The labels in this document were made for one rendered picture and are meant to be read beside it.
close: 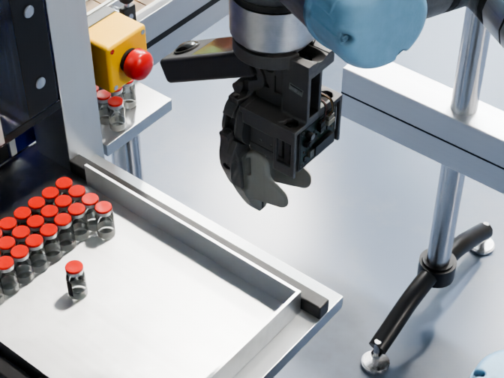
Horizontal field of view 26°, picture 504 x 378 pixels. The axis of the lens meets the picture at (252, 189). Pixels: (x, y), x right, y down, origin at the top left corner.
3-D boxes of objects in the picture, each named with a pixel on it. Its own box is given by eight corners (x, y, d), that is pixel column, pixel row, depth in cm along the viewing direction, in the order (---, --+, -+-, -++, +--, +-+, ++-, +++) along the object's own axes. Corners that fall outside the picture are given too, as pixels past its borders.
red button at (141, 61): (115, 77, 141) (112, 52, 138) (136, 62, 143) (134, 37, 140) (136, 88, 139) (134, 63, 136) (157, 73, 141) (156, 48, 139)
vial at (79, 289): (64, 294, 126) (60, 268, 123) (78, 283, 127) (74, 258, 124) (78, 303, 125) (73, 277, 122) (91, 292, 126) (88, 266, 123)
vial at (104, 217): (94, 234, 133) (90, 207, 130) (106, 224, 134) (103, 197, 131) (106, 242, 132) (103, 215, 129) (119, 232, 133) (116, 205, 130)
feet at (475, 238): (351, 363, 229) (355, 319, 220) (472, 232, 258) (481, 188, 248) (382, 382, 225) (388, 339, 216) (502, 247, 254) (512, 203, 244)
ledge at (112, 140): (36, 115, 153) (34, 104, 152) (101, 72, 161) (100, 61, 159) (108, 157, 147) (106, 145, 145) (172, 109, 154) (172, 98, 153)
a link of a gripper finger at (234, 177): (232, 197, 101) (231, 124, 96) (220, 190, 102) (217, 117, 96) (264, 171, 104) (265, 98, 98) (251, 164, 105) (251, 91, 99)
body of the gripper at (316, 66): (290, 187, 96) (294, 76, 88) (216, 147, 100) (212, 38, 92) (340, 142, 101) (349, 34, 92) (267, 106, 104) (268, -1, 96)
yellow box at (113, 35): (72, 74, 144) (66, 28, 139) (110, 49, 148) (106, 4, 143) (114, 96, 140) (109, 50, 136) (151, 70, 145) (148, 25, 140)
